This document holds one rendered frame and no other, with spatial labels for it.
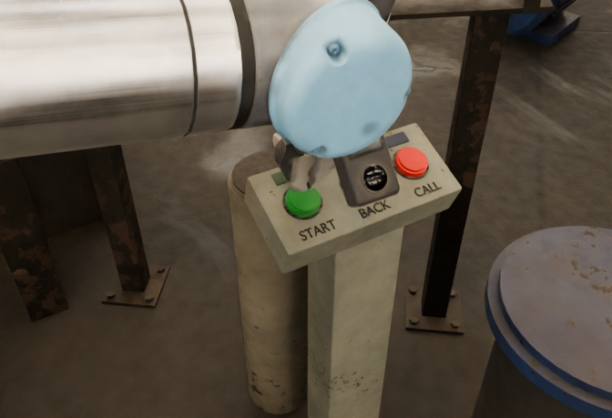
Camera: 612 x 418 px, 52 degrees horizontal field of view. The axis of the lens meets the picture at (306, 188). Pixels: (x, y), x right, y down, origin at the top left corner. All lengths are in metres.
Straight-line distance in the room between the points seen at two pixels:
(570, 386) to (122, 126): 0.66
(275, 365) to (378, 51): 0.87
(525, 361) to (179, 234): 0.98
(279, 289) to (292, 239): 0.28
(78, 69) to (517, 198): 1.54
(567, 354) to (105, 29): 0.69
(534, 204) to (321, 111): 1.47
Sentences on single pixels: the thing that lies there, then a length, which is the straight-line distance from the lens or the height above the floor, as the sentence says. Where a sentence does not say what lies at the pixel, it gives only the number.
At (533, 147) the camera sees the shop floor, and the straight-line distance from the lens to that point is 1.95.
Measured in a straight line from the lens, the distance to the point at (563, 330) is 0.87.
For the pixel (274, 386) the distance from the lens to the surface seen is 1.17.
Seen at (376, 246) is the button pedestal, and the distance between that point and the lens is 0.79.
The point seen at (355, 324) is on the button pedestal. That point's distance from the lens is 0.88.
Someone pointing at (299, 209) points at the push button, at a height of 0.61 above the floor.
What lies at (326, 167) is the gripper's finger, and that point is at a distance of 0.67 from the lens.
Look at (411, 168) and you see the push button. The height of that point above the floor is 0.61.
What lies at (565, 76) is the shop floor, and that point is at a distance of 2.36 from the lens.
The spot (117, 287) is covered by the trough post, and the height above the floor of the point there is 0.01.
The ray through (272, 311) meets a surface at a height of 0.29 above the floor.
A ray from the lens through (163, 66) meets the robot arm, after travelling 0.28.
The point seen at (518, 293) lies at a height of 0.43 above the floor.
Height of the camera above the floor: 1.07
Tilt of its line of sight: 39 degrees down
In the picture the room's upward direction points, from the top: straight up
